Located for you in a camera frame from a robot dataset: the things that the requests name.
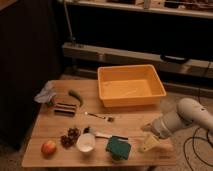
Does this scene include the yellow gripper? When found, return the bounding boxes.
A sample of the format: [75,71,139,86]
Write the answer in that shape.
[139,124,159,152]

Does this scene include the green sponge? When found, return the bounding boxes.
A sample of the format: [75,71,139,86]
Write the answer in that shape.
[106,137,131,159]

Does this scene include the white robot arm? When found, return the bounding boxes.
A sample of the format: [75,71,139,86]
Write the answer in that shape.
[140,98,213,152]

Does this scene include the green cup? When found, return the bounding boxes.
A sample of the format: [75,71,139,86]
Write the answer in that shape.
[111,154,124,163]

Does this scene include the small metal fork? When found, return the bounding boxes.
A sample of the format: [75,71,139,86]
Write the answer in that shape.
[85,112,115,122]

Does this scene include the orange plastic tub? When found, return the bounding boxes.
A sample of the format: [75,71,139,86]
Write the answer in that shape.
[98,64,166,107]

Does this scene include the white bowl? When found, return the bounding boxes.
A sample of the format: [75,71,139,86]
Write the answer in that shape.
[76,133,96,153]

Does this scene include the dark grape bunch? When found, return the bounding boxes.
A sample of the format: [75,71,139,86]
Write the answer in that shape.
[60,127,81,148]

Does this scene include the green chili pepper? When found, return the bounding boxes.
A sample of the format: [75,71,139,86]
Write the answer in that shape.
[68,90,83,107]

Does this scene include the dark rectangular box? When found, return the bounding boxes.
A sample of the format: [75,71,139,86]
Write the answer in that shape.
[54,103,77,116]

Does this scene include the red apple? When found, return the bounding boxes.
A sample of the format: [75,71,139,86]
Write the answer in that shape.
[41,140,56,155]

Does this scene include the crumpled grey cloth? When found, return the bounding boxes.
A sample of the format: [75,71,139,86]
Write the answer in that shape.
[34,81,56,106]

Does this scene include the grey metal shelf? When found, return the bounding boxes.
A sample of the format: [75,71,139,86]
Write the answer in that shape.
[62,42,213,79]

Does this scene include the metal stand pole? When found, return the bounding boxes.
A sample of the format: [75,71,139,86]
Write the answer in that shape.
[63,0,76,46]

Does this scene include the black floor cable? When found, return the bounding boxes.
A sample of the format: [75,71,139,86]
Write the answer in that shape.
[182,125,213,171]

